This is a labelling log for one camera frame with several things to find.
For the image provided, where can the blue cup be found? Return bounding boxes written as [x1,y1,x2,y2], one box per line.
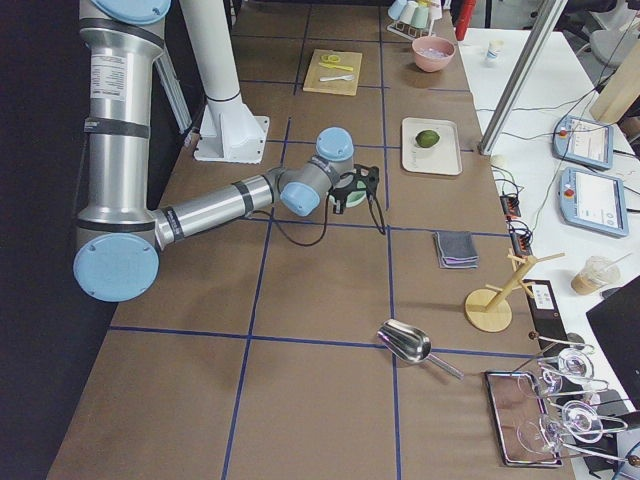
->
[388,0,407,20]

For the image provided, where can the green bowl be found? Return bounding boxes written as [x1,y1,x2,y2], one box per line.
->
[346,181,368,208]

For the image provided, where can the wooden mug tree stand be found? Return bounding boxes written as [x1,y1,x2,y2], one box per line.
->
[464,249,565,333]

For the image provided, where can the wooden cutting board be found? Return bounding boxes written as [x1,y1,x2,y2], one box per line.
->
[303,49,362,96]

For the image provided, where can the grey folded cloth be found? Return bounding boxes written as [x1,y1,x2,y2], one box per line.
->
[433,231,479,269]

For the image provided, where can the white rabbit tray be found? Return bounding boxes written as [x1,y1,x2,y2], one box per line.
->
[402,117,462,176]

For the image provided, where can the white plastic spoon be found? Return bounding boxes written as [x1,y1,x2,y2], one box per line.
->
[319,74,355,82]

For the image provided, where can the white cup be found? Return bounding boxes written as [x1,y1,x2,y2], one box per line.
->
[399,0,418,25]

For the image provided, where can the wine glass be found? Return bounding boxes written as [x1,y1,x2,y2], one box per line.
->
[516,400,628,460]
[510,347,609,399]

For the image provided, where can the red fire extinguisher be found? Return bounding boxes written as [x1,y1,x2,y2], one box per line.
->
[452,0,477,42]

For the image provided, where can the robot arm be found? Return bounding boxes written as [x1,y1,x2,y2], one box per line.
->
[73,1,357,302]

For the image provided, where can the white pillar base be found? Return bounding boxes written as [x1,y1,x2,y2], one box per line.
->
[180,0,269,164]

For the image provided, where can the near teach pendant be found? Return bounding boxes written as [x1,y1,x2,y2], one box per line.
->
[559,167,629,238]

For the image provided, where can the black framed tray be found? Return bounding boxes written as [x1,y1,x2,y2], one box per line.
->
[484,371,563,469]

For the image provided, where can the far teach pendant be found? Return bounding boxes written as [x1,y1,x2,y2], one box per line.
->
[552,115,613,171]

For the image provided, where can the wine glass lower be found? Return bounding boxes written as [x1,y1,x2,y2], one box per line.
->
[516,400,628,460]

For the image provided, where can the paper cup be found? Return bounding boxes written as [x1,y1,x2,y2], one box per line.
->
[484,39,504,67]

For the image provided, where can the green avocado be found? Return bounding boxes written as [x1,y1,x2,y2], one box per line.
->
[415,130,441,149]

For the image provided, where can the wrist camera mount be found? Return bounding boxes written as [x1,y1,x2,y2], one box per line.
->
[353,164,379,198]

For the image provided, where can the power strip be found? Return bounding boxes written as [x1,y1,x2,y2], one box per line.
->
[499,193,533,257]

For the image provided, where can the metal scoop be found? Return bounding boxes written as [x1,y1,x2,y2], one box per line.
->
[377,319,464,380]

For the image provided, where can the pink bowl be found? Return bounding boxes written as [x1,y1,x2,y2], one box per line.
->
[411,36,456,73]

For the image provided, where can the iced coffee cup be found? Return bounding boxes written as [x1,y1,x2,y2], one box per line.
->
[571,252,632,295]

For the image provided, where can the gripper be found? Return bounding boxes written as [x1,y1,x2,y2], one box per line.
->
[329,172,356,215]

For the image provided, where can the clear ice cubes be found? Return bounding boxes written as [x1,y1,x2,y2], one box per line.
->
[417,47,449,60]

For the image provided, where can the yellow plastic knife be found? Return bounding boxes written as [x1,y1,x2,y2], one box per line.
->
[319,62,354,72]

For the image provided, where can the wine glass upper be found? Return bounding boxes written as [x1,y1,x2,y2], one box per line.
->
[510,347,609,399]

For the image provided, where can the teach pendant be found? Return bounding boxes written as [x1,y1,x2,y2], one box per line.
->
[552,115,613,171]
[559,167,629,238]

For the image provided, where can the aluminium frame post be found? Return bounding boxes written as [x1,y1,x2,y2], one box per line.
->
[478,0,567,155]

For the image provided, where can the green cup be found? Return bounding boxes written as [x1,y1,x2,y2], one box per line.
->
[410,4,429,30]

